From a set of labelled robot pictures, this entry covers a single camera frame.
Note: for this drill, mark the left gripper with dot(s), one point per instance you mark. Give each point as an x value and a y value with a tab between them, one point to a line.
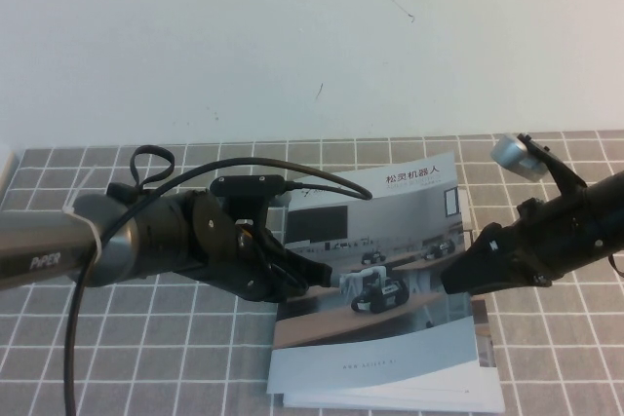
219	245

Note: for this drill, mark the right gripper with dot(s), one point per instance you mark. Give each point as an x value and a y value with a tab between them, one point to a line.
556	236

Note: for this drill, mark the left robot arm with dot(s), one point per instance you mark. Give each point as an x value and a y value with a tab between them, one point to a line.
49	245

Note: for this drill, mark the grey white checked tablecloth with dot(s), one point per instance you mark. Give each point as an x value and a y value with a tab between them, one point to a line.
146	362

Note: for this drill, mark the white zip tie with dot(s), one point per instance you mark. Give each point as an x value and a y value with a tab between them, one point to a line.
97	240

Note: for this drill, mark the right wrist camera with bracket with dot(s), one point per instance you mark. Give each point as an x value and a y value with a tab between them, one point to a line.
512	155

